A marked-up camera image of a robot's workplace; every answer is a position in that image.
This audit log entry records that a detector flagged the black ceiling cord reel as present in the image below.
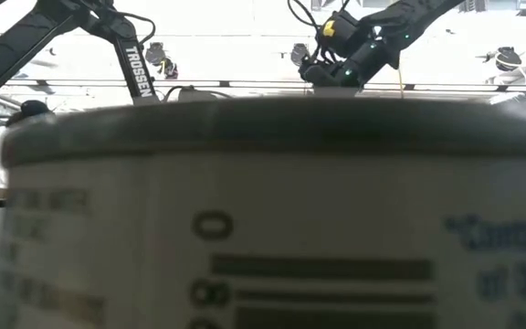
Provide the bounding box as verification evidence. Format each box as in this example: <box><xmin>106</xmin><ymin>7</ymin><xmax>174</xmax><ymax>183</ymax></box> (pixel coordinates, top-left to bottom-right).
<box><xmin>289</xmin><ymin>43</ymin><xmax>312</xmax><ymax>68</ymax></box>
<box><xmin>145</xmin><ymin>42</ymin><xmax>179</xmax><ymax>80</ymax></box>
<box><xmin>494</xmin><ymin>45</ymin><xmax>523</xmax><ymax>72</ymax></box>

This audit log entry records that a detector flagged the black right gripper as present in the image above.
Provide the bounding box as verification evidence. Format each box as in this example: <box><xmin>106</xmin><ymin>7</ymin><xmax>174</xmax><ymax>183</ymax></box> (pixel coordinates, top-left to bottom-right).
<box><xmin>299</xmin><ymin>59</ymin><xmax>365</xmax><ymax>90</ymax></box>

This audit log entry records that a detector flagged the green white tuna can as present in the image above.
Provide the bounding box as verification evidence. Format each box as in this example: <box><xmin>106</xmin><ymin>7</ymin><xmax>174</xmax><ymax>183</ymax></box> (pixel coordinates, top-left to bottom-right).
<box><xmin>0</xmin><ymin>94</ymin><xmax>526</xmax><ymax>329</ymax></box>

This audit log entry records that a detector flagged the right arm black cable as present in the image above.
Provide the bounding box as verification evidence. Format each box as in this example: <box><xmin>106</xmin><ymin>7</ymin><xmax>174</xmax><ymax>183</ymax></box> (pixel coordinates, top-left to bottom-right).
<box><xmin>287</xmin><ymin>0</ymin><xmax>352</xmax><ymax>65</ymax></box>

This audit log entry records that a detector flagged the person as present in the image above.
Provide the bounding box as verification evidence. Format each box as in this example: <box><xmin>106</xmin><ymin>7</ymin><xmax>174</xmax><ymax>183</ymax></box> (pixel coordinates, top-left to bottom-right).
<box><xmin>0</xmin><ymin>99</ymin><xmax>55</xmax><ymax>189</ymax></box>

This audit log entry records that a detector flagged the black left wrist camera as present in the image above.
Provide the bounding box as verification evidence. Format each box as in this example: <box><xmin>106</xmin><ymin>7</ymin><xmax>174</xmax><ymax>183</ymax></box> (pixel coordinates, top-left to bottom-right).
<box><xmin>178</xmin><ymin>86</ymin><xmax>219</xmax><ymax>103</ymax></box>

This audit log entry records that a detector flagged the long ceiling light bar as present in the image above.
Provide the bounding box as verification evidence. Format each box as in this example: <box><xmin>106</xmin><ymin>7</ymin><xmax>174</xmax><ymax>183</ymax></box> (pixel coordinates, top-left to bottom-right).
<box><xmin>2</xmin><ymin>78</ymin><xmax>526</xmax><ymax>92</ymax></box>

